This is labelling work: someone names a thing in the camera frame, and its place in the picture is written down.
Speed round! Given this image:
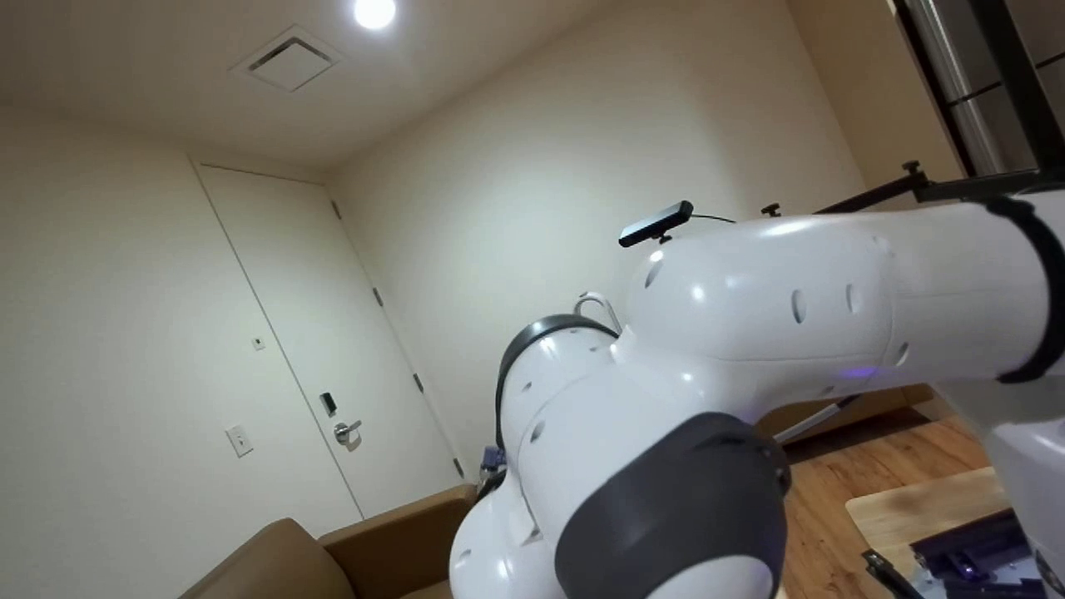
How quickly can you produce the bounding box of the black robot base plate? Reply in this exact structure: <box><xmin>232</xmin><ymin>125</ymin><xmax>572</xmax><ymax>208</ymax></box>
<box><xmin>862</xmin><ymin>510</ymin><xmax>1049</xmax><ymax>599</ymax></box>

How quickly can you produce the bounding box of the brown cardboard box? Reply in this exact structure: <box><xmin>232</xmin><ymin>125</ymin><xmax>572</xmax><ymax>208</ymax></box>
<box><xmin>177</xmin><ymin>483</ymin><xmax>484</xmax><ymax>599</ymax></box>

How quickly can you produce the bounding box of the square ceiling vent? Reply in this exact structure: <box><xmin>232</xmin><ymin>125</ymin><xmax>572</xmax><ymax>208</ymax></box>
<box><xmin>232</xmin><ymin>26</ymin><xmax>340</xmax><ymax>96</ymax></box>

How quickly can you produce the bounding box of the wooden robot mounting table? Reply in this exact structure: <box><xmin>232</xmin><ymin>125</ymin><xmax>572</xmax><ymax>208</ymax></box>
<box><xmin>842</xmin><ymin>462</ymin><xmax>1015</xmax><ymax>599</ymax></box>

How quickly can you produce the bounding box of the brown leather armchair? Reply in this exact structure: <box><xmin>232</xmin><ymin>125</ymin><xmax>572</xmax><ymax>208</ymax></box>
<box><xmin>764</xmin><ymin>380</ymin><xmax>939</xmax><ymax>448</ymax></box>

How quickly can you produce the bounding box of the white room door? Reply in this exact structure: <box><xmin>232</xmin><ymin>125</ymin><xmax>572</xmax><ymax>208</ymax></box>
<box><xmin>193</xmin><ymin>163</ymin><xmax>471</xmax><ymax>522</ymax></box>

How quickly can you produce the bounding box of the black camera boom stand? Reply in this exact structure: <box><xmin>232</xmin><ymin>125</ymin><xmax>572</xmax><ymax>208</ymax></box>
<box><xmin>759</xmin><ymin>159</ymin><xmax>1065</xmax><ymax>218</ymax></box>

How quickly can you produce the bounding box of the dark window frame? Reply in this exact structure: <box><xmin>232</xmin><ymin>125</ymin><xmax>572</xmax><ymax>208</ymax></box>
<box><xmin>891</xmin><ymin>0</ymin><xmax>1065</xmax><ymax>184</ymax></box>

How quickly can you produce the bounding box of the black stereo camera bar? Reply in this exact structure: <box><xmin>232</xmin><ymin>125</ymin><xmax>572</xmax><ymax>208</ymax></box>
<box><xmin>616</xmin><ymin>196</ymin><xmax>700</xmax><ymax>249</ymax></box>

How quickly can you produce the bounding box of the round ceiling light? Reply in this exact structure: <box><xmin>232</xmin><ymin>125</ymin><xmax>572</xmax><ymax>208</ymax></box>
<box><xmin>349</xmin><ymin>0</ymin><xmax>400</xmax><ymax>35</ymax></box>

